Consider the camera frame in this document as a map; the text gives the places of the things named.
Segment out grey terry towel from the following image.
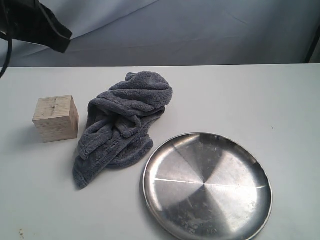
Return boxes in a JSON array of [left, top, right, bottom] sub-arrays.
[[72, 71, 173, 190]]

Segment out round stainless steel plate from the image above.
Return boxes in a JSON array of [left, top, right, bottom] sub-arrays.
[[141, 132, 273, 240]]

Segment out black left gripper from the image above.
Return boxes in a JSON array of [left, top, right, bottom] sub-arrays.
[[0, 0, 72, 53]]

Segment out grey backdrop cloth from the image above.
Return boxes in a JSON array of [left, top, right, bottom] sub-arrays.
[[10, 0, 320, 67]]

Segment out light wooden cube block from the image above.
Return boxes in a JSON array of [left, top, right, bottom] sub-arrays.
[[32, 95, 79, 143]]

